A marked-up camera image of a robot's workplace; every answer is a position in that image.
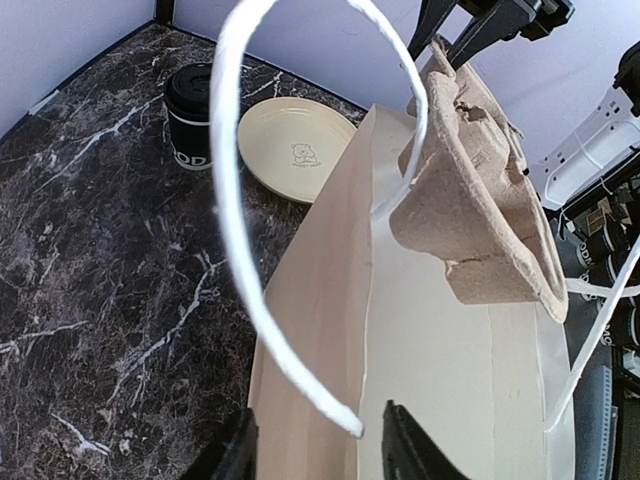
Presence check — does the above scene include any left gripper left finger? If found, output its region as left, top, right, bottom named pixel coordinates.
left=179, top=408, right=259, bottom=480

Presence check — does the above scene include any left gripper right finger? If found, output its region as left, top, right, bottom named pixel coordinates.
left=382, top=400, right=467, bottom=480

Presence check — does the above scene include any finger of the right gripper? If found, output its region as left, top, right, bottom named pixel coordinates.
left=407, top=0, right=457, bottom=55
left=447, top=0, right=535, bottom=65

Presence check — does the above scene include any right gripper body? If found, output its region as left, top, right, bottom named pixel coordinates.
left=459, top=0, right=575, bottom=40

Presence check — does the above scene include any brown paper bag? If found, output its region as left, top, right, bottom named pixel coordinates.
left=209, top=0, right=640, bottom=480

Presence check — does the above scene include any cardboard cup carrier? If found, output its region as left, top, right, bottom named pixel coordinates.
left=389, top=37, right=568, bottom=323

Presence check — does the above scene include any black plastic cup lid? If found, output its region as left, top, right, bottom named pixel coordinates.
left=164, top=63, right=212, bottom=122

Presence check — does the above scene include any black paper coffee cup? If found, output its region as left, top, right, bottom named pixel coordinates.
left=167, top=108, right=212, bottom=171

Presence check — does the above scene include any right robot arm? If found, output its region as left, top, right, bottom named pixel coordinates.
left=408, top=1, right=639, bottom=212

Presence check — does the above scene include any cream yellow plate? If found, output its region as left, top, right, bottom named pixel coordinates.
left=237, top=97, right=356, bottom=204

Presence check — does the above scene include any left black frame post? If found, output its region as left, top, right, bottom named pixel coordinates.
left=154, top=0, right=176, bottom=26

